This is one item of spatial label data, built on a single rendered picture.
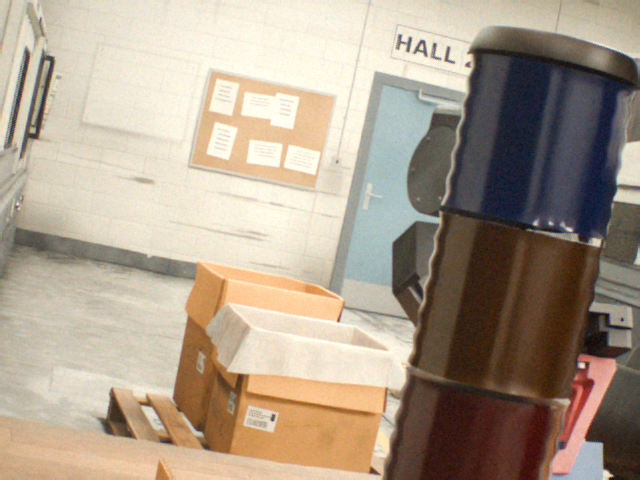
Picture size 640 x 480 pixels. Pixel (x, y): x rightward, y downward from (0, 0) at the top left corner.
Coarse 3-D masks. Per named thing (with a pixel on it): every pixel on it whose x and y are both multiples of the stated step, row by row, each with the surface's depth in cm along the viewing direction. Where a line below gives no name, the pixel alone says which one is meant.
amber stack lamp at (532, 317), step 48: (480, 240) 26; (528, 240) 25; (432, 288) 27; (480, 288) 26; (528, 288) 25; (576, 288) 26; (432, 336) 26; (480, 336) 25; (528, 336) 25; (576, 336) 26; (480, 384) 25; (528, 384) 26
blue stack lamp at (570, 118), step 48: (480, 96) 26; (528, 96) 25; (576, 96) 25; (624, 96) 26; (480, 144) 26; (528, 144) 25; (576, 144) 25; (624, 144) 26; (480, 192) 26; (528, 192) 25; (576, 192) 25
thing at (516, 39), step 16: (480, 32) 27; (496, 32) 26; (512, 32) 26; (528, 32) 25; (544, 32) 25; (480, 48) 26; (496, 48) 26; (512, 48) 25; (528, 48) 25; (544, 48) 25; (560, 48) 25; (576, 48) 25; (592, 48) 25; (608, 48) 25; (560, 64) 25; (576, 64) 25; (592, 64) 25; (608, 64) 25; (624, 64) 25; (624, 80) 26
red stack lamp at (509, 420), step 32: (416, 384) 26; (448, 384) 26; (416, 416) 26; (448, 416) 26; (480, 416) 25; (512, 416) 25; (544, 416) 26; (416, 448) 26; (448, 448) 26; (480, 448) 25; (512, 448) 26; (544, 448) 26
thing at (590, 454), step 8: (560, 448) 77; (584, 448) 77; (592, 448) 77; (600, 448) 77; (576, 456) 77; (584, 456) 77; (592, 456) 77; (600, 456) 77; (576, 464) 76; (584, 464) 77; (592, 464) 77; (600, 464) 77; (576, 472) 76; (584, 472) 76; (592, 472) 77; (600, 472) 77
